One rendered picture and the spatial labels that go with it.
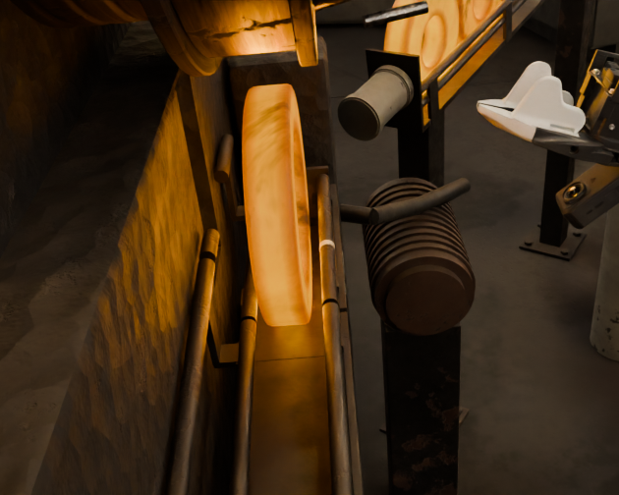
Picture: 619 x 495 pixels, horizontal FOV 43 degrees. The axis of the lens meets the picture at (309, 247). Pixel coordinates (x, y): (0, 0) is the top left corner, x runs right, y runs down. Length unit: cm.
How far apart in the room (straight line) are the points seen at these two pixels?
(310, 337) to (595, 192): 32
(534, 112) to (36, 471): 56
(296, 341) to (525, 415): 91
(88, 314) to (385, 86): 69
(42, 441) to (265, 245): 28
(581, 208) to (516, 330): 90
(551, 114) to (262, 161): 30
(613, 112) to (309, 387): 36
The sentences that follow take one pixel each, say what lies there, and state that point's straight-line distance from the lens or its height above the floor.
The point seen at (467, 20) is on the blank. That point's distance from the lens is 116.
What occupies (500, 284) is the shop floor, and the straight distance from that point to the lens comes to 178.
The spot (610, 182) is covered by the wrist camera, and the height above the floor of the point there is 69.
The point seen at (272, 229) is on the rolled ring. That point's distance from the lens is 52.
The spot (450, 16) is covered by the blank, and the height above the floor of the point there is 73.
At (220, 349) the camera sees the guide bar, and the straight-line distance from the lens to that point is 56.
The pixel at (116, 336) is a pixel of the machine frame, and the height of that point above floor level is 85.
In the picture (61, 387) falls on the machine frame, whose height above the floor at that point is 87.
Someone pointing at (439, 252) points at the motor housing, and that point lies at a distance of 94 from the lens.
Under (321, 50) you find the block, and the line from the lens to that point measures 79.
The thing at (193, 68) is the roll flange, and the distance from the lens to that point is 44.
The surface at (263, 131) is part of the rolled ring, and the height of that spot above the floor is 84.
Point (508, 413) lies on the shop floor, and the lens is 149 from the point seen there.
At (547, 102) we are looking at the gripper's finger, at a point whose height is 77.
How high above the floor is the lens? 106
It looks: 33 degrees down
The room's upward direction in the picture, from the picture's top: 6 degrees counter-clockwise
